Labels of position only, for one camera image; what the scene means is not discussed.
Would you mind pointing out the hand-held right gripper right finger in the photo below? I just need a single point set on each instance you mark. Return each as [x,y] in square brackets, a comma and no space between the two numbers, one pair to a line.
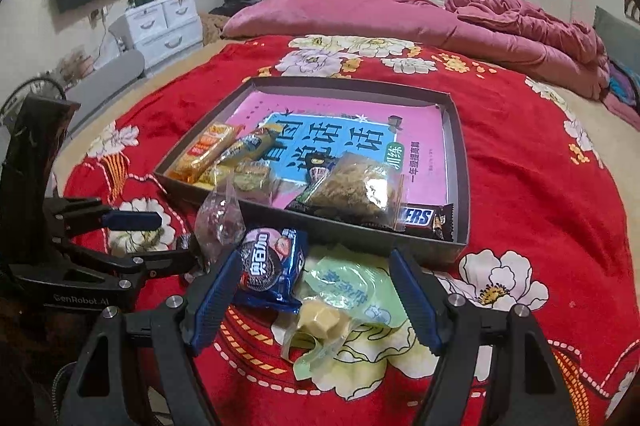
[415,301]

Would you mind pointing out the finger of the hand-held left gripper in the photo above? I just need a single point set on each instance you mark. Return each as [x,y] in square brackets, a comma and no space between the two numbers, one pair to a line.
[132,221]
[165,261]

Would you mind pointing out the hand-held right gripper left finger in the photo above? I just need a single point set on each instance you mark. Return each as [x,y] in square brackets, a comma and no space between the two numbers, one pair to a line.
[215,301]

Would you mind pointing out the blue cookie packet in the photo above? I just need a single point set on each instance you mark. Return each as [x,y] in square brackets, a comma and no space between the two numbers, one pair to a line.
[270,263]

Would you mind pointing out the clear packet with purple snack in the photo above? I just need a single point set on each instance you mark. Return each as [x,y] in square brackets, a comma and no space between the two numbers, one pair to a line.
[220,221]

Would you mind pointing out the pale green snack packet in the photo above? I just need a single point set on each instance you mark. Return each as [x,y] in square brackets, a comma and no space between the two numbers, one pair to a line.
[345,281]

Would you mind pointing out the brown chocolate bar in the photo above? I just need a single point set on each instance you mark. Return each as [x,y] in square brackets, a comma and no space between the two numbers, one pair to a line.
[425,218]

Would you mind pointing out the grey shallow cardboard box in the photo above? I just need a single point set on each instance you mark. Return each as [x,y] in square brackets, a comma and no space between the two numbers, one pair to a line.
[350,236]

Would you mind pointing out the orange wafer packet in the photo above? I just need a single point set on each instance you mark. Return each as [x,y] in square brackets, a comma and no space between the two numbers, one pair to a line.
[200,150]

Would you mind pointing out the clear packet with green cake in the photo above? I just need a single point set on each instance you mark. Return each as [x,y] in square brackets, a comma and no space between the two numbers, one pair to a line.
[255,178]

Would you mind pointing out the clear packet with brown cake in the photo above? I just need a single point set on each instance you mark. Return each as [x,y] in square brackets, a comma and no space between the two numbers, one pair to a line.
[360,186]

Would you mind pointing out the yellow and blue snack packet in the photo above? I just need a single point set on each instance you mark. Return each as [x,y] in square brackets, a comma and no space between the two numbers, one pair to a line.
[245,148]

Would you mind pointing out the red floral blanket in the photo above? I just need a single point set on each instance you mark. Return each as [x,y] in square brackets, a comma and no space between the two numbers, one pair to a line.
[525,206]

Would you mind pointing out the pink duvet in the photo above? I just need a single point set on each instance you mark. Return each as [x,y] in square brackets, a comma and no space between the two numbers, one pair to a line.
[175,75]

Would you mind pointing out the white drawer cabinet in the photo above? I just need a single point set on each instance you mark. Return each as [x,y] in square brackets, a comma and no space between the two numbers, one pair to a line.
[160,30]

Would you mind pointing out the pink and blue book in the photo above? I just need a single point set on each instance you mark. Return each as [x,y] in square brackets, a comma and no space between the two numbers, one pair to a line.
[350,105]

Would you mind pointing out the crumpled pink quilt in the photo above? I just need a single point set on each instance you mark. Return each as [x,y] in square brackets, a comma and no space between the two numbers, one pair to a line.
[525,35]

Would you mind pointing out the colourful striped cloth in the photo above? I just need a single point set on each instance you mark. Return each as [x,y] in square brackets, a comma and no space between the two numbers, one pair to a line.
[625,85]

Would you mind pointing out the grey padded headboard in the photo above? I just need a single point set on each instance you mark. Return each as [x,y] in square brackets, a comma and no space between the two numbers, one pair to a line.
[615,30]

